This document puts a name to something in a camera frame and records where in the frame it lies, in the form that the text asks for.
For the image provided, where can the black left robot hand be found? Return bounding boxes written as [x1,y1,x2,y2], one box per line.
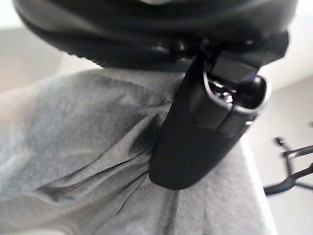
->
[12,0,299,190]

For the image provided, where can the grey fabric garment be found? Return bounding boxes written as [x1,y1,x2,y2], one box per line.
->
[0,68,277,235]

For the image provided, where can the black metal clothes rack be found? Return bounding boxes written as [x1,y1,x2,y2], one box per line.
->
[263,137,313,196]

